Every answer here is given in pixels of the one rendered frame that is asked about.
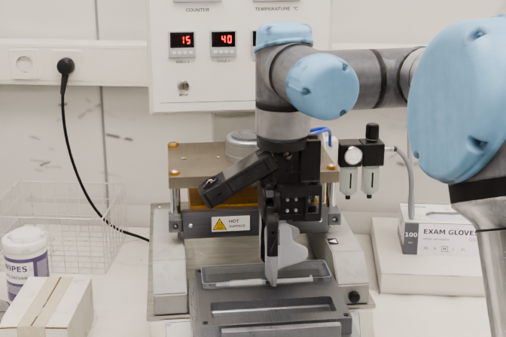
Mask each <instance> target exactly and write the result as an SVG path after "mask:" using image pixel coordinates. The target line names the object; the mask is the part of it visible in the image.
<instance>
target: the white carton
mask: <svg viewBox="0 0 506 337"><path fill-rule="evenodd" d="M414 207H415V215H414V219H413V220H410V219H409V217H408V203H401V202H400V203H399V212H398V237H399V241H400V244H401V249H402V254H412V255H434V256H455V257H480V255H479V250H478V244H477V235H476V229H475V228H474V227H473V225H472V224H471V223H470V222H469V221H468V220H466V219H465V218H464V217H463V216H461V215H460V214H458V213H457V212H456V211H454V210H453V209H452V208H451V204H427V203H414Z"/></svg>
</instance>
